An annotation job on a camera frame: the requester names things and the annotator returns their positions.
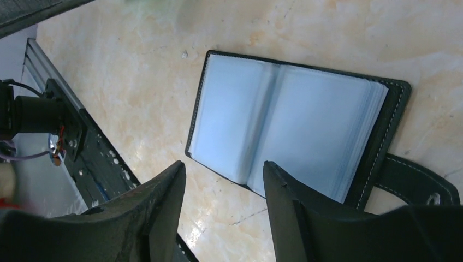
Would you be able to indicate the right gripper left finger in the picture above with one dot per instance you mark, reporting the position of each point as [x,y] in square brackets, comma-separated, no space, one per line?
[139,225]

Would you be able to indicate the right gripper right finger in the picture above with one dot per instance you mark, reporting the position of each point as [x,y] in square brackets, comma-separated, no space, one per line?
[307,225]

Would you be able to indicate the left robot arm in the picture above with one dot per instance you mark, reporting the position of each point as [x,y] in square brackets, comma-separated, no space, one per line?
[56,108]

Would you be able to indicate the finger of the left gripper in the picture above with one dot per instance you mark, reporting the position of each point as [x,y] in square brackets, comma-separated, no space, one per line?
[17,15]

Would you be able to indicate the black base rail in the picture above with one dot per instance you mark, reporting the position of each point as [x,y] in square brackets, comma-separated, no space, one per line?
[100,175]

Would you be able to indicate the black card holder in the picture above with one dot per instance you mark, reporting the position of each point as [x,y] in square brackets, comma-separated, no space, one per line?
[330,129]

